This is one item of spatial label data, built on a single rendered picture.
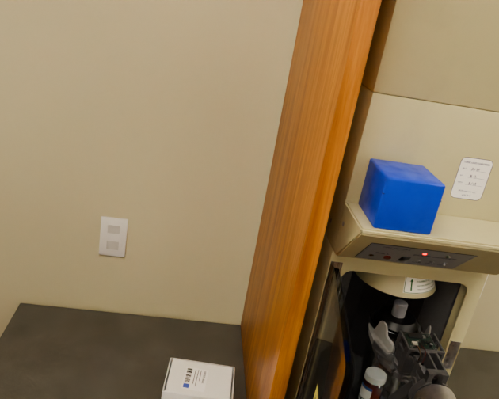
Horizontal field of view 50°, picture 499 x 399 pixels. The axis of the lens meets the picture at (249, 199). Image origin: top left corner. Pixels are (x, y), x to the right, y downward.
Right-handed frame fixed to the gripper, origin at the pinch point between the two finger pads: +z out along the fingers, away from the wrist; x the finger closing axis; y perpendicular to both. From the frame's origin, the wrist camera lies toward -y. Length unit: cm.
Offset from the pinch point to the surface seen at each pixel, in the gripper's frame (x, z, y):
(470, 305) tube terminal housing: -12.7, -1.8, 9.8
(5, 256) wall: 92, 40, -19
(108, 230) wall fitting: 65, 40, -7
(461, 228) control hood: -2.1, -6.2, 28.7
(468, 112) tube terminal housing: 0.2, 0.8, 47.6
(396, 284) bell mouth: 2.4, 0.8, 11.0
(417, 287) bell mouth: -2.1, 0.5, 11.0
